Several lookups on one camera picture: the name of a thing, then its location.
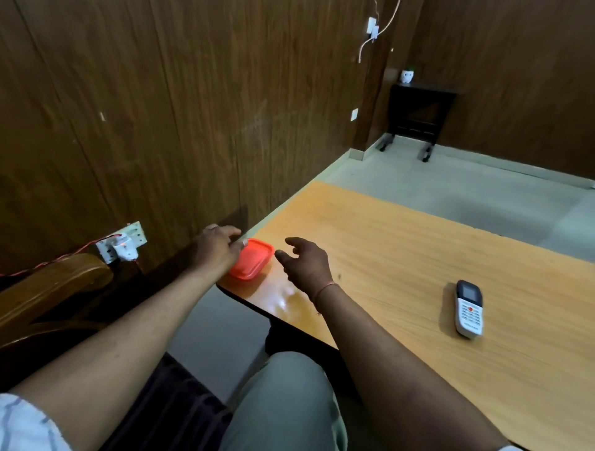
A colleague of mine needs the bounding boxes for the white striped shirt sleeve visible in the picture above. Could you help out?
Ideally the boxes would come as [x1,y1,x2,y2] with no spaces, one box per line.
[0,393,73,451]

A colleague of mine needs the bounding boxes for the person's left hand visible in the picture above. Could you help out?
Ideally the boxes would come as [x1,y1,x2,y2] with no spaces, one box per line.
[191,224,249,280]

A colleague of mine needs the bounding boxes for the dark striped seat cushion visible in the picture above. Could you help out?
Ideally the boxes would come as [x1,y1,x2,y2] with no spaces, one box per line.
[99,353,234,451]

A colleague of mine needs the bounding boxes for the red thread bracelet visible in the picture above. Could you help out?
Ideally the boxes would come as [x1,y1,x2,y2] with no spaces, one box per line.
[312,282,340,317]

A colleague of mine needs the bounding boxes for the grey trousers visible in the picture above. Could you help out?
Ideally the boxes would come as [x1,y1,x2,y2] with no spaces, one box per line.
[218,351,349,451]

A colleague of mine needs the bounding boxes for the red cable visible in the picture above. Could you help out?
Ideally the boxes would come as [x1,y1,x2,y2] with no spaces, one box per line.
[0,234,124,279]

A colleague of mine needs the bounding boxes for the white wall cable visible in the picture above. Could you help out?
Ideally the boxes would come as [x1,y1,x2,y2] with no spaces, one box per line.
[357,0,401,64]

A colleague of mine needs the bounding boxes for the red plastic container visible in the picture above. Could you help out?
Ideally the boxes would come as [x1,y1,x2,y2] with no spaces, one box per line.
[227,238,275,282]

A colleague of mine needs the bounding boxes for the person's left forearm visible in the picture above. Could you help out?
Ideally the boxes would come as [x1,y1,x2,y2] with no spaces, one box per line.
[8,267,220,451]

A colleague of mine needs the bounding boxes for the white remote control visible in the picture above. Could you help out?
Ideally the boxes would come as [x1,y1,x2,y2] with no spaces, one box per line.
[454,280,484,339]

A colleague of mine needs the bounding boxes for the person's right hand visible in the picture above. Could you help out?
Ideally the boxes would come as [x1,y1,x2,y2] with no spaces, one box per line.
[274,237,336,301]

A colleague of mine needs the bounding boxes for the white wall socket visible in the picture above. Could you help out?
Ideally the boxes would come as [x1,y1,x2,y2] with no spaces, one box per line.
[95,221,148,265]

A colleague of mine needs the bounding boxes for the person's right forearm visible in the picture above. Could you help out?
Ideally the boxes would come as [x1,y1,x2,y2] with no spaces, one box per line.
[314,284,512,451]

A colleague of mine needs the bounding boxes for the black side table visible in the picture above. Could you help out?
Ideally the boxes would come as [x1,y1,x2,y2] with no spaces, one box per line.
[377,82,459,163]

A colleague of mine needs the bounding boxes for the white plug adapter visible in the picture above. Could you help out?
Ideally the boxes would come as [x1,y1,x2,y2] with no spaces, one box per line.
[113,234,139,262]

